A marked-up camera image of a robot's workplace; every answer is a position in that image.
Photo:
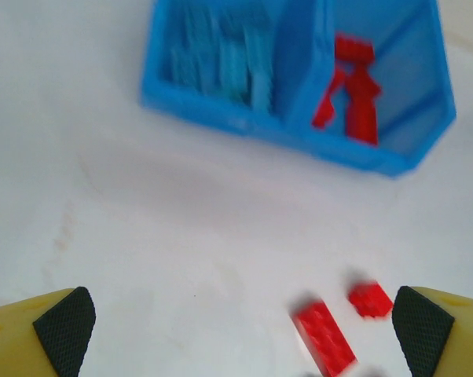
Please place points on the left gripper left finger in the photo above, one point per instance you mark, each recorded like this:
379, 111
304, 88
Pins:
24, 337

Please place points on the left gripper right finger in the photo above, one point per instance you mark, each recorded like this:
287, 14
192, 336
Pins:
448, 337

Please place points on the red lego brick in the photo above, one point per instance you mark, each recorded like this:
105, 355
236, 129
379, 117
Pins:
370, 300
325, 106
362, 106
325, 337
354, 49

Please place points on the blue lego brick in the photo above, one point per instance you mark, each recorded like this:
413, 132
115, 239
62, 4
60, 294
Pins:
185, 63

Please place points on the blue two-compartment plastic bin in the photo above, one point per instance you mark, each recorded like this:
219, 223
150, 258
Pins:
221, 114

